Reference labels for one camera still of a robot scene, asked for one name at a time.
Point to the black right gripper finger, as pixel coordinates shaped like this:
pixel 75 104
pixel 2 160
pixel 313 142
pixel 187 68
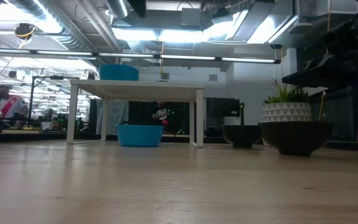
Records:
pixel 312 74

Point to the black floral patterned mini bowl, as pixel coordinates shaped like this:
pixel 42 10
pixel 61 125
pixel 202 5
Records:
pixel 295 138
pixel 241 135

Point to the potted plant in triangle-patterned pot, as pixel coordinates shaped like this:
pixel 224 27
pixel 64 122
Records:
pixel 286 112

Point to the long linear ceiling light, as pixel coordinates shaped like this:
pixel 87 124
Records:
pixel 126 55

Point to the grey ceiling junction box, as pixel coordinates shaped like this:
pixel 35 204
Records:
pixel 190 17

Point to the grey hanging power box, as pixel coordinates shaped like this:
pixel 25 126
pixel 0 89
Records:
pixel 164 76

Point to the white perforated metal shelf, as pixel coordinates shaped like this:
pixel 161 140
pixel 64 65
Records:
pixel 135 90

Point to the black monitor screen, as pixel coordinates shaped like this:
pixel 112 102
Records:
pixel 222 107

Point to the person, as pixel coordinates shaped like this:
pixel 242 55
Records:
pixel 9 107
pixel 162 114

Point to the grey hanging sheet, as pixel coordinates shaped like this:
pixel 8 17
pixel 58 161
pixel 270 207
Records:
pixel 113 115

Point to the dark distant desk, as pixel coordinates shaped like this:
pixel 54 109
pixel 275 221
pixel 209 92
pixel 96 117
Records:
pixel 26 136

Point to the silver spiral ventilation duct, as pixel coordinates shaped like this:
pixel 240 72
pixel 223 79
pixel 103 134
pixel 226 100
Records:
pixel 73 40
pixel 118 7

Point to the grey wall vent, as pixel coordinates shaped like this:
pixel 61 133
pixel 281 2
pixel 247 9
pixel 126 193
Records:
pixel 212 77

